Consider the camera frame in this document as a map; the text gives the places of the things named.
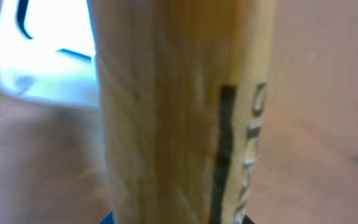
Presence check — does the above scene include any orange spaghetti package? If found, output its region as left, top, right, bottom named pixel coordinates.
left=88, top=0, right=275, bottom=224

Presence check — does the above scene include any white barcode scanner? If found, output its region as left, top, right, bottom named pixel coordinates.
left=0, top=0, right=99, bottom=110

